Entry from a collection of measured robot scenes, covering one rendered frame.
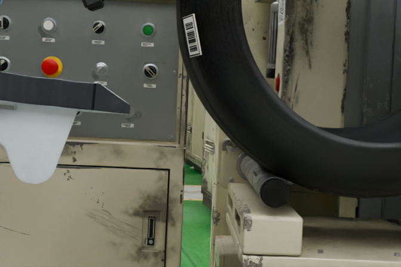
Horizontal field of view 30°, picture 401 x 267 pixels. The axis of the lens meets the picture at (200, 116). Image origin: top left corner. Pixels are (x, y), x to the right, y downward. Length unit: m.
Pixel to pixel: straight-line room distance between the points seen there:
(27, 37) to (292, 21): 0.70
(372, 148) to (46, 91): 0.75
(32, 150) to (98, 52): 1.42
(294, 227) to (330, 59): 0.47
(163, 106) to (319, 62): 0.50
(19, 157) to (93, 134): 1.43
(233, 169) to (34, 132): 1.05
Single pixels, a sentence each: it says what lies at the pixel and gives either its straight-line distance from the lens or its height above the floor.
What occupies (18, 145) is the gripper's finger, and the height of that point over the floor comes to 1.02.
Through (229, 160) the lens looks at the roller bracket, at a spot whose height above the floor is 0.91.
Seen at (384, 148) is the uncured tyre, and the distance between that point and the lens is 1.12.
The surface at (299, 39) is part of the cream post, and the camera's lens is 1.49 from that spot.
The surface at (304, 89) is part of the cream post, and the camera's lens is 1.49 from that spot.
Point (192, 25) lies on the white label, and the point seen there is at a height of 1.14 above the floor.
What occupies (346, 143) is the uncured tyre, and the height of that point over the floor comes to 0.98.
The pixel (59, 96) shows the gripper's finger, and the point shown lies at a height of 1.05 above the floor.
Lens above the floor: 1.07
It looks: 3 degrees down
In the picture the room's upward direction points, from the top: 3 degrees clockwise
